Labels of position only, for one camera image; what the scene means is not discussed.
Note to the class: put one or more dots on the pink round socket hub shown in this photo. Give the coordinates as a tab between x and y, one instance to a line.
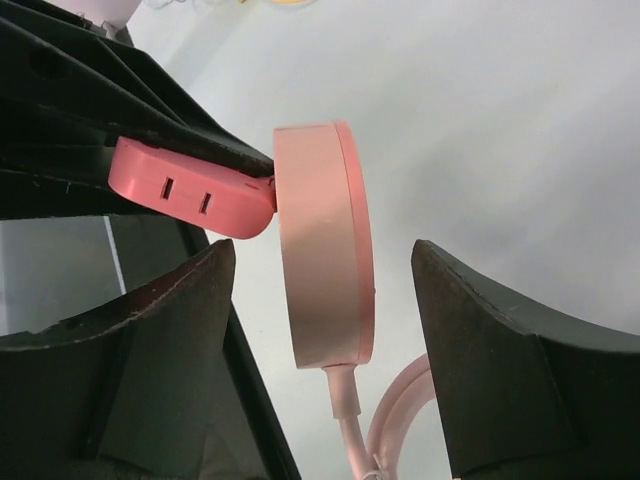
326	244

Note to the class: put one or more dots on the red pink cube charger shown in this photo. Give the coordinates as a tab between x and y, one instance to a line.
207	195

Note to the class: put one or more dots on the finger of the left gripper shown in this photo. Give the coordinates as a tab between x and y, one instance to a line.
27	196
77	75

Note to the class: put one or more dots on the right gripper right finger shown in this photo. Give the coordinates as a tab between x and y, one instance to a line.
524	391

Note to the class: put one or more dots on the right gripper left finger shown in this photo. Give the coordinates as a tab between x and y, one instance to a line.
124	390

